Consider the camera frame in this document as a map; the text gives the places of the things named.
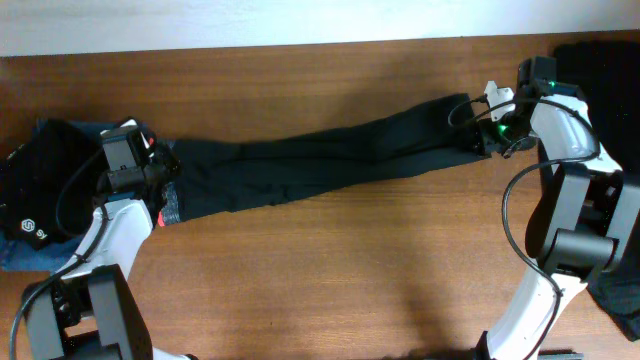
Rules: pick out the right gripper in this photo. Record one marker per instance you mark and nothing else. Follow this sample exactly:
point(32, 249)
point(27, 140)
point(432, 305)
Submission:
point(484, 139)

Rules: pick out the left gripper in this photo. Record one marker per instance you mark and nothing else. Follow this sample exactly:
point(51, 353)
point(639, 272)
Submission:
point(160, 151)

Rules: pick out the black leggings red grey waistband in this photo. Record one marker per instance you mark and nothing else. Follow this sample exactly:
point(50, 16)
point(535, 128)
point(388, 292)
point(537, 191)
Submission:
point(221, 177)

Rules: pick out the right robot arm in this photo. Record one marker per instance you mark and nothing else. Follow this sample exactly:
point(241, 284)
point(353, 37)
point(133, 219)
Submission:
point(585, 217)

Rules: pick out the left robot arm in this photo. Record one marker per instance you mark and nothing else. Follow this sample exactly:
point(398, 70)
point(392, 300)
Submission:
point(86, 310)

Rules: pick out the folded black shirt with logo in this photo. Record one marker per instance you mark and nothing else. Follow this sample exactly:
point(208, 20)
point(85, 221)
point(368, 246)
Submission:
point(47, 185)

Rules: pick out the black garment pile right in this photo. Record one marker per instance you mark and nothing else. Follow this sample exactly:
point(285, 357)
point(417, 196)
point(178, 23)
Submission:
point(607, 72)

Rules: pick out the folded blue jeans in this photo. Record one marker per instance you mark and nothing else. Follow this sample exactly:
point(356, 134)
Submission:
point(16, 256)

